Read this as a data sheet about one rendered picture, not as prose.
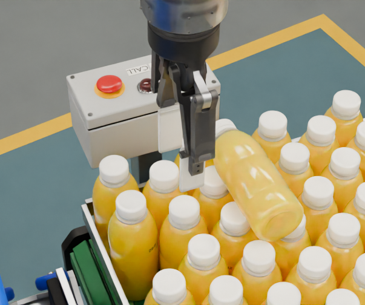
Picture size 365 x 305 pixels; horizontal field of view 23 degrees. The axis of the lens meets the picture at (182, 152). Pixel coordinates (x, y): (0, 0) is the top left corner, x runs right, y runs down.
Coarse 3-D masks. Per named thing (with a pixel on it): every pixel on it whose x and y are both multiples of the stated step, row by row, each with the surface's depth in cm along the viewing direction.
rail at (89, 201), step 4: (364, 120) 137; (292, 140) 134; (296, 140) 134; (140, 184) 128; (144, 184) 128; (140, 188) 127; (88, 200) 126; (92, 200) 126; (88, 204) 125; (92, 204) 126; (88, 208) 126; (92, 208) 126; (92, 212) 127
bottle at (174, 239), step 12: (168, 216) 113; (168, 228) 113; (180, 228) 112; (192, 228) 113; (204, 228) 114; (168, 240) 113; (180, 240) 113; (168, 252) 114; (180, 252) 114; (168, 264) 116
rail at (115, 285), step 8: (88, 216) 124; (88, 224) 123; (88, 232) 125; (96, 232) 121; (96, 240) 120; (96, 248) 122; (104, 248) 120; (104, 256) 119; (104, 264) 119; (112, 264) 118; (112, 272) 117; (112, 280) 116; (112, 288) 118; (120, 288) 115; (120, 296) 114; (120, 304) 115; (128, 304) 113
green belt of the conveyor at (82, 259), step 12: (84, 240) 130; (72, 252) 131; (84, 252) 129; (96, 252) 129; (72, 264) 132; (84, 264) 128; (96, 264) 128; (84, 276) 127; (96, 276) 126; (84, 288) 127; (96, 288) 125; (108, 288) 125; (96, 300) 124; (108, 300) 123; (144, 300) 123
